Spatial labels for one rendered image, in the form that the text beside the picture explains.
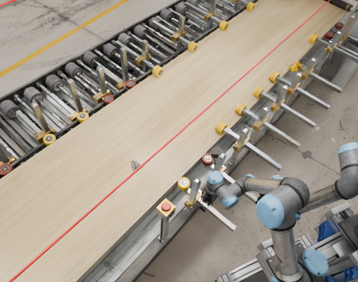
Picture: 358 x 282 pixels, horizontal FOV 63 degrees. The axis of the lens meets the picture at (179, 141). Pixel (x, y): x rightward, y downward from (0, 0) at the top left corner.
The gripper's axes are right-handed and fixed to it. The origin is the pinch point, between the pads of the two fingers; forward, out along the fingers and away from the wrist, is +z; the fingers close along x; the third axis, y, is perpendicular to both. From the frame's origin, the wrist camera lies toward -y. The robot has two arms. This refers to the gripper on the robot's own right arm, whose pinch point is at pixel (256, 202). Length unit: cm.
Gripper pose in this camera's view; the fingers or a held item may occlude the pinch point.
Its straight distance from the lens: 200.6
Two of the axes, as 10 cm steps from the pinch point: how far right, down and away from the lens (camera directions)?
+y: 7.5, 5.7, -3.3
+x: 6.6, -5.9, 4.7
